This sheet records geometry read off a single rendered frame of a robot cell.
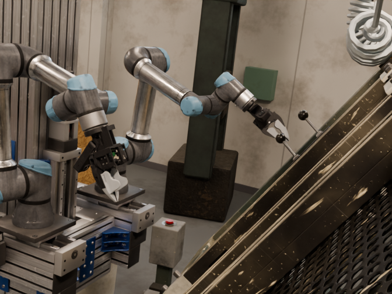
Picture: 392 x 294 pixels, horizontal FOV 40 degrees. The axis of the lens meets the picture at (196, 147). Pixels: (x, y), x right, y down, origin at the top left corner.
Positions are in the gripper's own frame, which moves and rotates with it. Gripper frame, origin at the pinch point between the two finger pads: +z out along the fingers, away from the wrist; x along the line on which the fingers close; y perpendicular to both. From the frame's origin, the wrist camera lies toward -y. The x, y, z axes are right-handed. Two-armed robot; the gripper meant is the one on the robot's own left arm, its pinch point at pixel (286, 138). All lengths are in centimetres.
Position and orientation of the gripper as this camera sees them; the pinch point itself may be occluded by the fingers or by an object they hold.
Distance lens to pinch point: 211.7
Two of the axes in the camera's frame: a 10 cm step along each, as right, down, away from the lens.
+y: 0.4, 0.7, 10.0
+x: -6.9, 7.2, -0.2
